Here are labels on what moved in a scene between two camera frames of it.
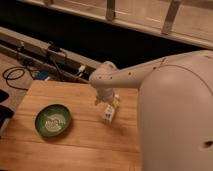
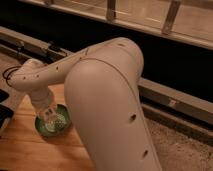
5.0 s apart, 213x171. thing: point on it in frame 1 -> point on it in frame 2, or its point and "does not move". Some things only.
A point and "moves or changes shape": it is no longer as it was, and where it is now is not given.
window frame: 187,21 does not move
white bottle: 109,113 moves or changes shape
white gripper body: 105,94 -> 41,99
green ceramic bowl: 53,120 does not move
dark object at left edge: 6,112 does not move
